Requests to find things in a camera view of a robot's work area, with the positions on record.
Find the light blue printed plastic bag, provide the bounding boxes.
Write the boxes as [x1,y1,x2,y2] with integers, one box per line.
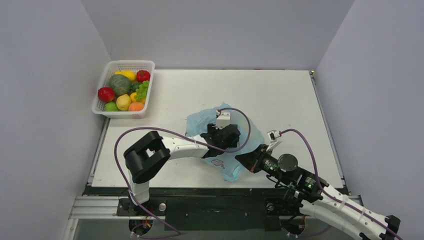
[185,102,265,182]

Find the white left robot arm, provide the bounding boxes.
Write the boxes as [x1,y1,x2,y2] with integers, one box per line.
[123,123,241,215]

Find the green fake grapes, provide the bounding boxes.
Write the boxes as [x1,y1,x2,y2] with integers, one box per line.
[134,80,150,102]

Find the orange fake peach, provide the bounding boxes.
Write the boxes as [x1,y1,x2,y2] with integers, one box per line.
[128,101,144,112]

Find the red fake tomato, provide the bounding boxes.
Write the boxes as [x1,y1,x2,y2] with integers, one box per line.
[136,69,151,83]

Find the dark green fake avocado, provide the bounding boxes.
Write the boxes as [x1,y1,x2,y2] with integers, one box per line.
[131,82,142,92]

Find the yellow fake lemon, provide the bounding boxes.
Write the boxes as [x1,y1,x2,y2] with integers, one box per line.
[115,94,133,112]

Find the green fake melon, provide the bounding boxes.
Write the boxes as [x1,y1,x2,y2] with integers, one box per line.
[106,74,132,97]

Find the green fake lime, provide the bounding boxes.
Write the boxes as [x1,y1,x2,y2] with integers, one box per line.
[104,101,120,112]

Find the red fake apple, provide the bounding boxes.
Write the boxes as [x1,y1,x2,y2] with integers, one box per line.
[97,87,115,103]

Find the white plastic basket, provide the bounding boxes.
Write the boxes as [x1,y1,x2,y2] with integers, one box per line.
[91,60,155,119]

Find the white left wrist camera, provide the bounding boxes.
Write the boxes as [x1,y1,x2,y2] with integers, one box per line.
[215,110,231,130]

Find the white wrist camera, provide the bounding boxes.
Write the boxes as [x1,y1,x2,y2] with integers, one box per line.
[266,130,281,153]
[215,110,231,130]

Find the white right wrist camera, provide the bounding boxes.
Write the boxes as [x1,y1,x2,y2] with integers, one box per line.
[266,130,281,153]

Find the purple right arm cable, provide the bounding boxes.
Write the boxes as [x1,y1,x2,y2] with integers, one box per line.
[278,128,403,240]

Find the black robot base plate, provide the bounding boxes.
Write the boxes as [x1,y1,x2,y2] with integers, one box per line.
[83,186,308,234]

